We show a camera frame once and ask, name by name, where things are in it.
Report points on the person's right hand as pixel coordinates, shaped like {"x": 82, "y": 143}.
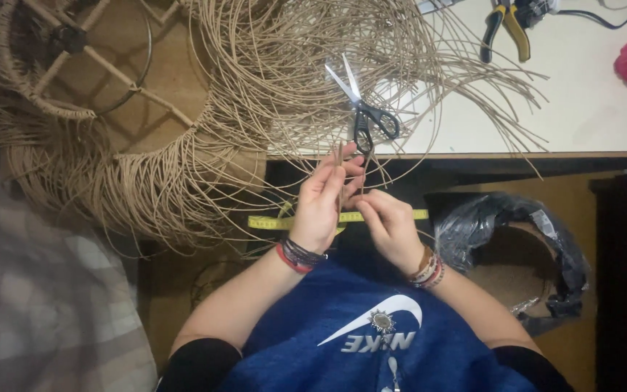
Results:
{"x": 392, "y": 228}

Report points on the person's left hand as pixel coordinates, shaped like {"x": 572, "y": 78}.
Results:
{"x": 317, "y": 209}

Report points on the yellow measuring tape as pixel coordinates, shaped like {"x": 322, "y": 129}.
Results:
{"x": 291, "y": 221}

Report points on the silver round pendant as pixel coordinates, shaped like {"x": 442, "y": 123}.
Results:
{"x": 382, "y": 321}

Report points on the blue shirt with white print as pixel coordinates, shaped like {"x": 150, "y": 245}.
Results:
{"x": 368, "y": 337}

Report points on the black plastic bag with spool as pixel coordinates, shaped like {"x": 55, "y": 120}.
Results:
{"x": 515, "y": 256}

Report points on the plaid grey blanket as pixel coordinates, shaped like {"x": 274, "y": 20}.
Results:
{"x": 41, "y": 283}

